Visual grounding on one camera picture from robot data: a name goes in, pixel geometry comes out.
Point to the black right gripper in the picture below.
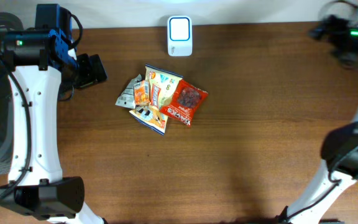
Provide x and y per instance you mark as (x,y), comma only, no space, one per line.
(342,27)

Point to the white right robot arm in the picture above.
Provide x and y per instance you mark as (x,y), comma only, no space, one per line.
(338,169)

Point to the grey orange snack packet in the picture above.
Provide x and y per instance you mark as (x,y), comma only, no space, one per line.
(135,94)

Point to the yellow cookie snack bag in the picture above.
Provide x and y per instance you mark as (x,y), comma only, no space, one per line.
(162,85)

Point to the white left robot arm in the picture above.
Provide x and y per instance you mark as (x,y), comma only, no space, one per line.
(42,65)

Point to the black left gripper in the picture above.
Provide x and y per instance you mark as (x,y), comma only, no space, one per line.
(94,71)

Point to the red snack bag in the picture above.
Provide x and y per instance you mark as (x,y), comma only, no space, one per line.
(185,101)

